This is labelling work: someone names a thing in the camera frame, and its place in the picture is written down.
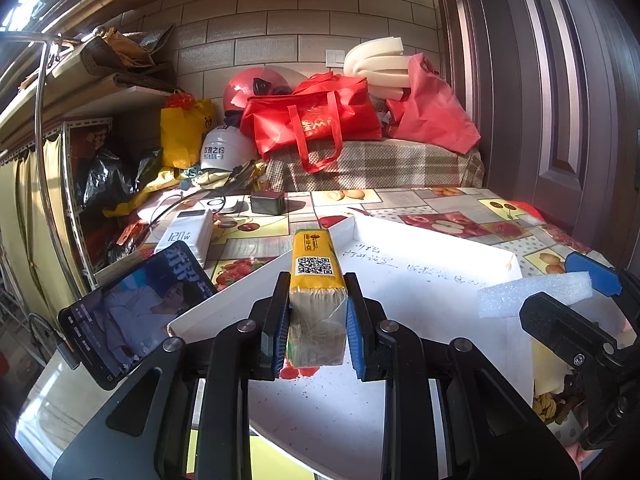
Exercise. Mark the fruit print tablecloth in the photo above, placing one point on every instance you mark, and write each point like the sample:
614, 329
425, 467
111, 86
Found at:
450, 215

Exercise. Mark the white power bank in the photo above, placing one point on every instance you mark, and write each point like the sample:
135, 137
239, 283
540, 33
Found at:
187, 232

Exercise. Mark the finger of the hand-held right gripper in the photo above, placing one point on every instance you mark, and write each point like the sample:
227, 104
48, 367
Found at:
565, 325
597, 274

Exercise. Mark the red plastic bag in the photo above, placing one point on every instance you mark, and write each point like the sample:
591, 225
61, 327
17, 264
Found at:
430, 110

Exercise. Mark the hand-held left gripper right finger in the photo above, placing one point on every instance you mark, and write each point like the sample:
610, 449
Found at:
356, 330

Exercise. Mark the white foam block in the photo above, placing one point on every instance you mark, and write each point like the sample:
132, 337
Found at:
530, 295

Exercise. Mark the white round charger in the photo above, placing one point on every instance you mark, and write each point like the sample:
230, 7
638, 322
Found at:
220, 206

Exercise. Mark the white helmet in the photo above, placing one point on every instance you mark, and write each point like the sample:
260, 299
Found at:
225, 150

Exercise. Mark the yellow curtain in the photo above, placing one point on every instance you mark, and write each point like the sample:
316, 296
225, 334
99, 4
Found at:
20, 210

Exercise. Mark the plaid covered bench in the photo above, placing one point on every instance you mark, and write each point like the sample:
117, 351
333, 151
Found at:
390, 165

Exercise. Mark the yellow bag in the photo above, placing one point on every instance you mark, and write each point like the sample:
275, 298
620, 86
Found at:
180, 135

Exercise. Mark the black smartphone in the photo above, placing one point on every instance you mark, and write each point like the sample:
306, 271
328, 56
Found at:
135, 310

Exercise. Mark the black plastic bag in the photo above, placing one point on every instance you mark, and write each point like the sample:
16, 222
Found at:
110, 175

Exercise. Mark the steel pipe rail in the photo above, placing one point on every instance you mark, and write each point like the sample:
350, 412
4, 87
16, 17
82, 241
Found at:
39, 110

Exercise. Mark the red helmet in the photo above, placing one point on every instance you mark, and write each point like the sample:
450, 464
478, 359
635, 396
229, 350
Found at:
237, 92

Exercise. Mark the brown wooden door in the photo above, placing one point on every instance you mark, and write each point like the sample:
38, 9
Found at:
550, 110

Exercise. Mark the white cardboard box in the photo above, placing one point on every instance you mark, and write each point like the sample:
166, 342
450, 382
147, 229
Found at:
425, 300

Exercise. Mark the black charger cube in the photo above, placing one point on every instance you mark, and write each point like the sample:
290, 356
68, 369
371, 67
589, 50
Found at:
267, 203

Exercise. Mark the red tote bag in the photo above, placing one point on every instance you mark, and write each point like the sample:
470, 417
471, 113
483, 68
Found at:
310, 120

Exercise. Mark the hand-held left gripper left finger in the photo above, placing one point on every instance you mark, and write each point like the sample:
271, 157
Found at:
280, 320

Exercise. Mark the yellow plastic sheet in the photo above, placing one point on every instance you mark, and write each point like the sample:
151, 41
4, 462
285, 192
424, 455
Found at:
150, 185

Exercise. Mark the white foam rolls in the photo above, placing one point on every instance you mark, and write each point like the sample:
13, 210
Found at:
375, 60

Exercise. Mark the white wall switch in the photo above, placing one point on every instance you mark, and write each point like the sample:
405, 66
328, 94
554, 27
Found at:
335, 57

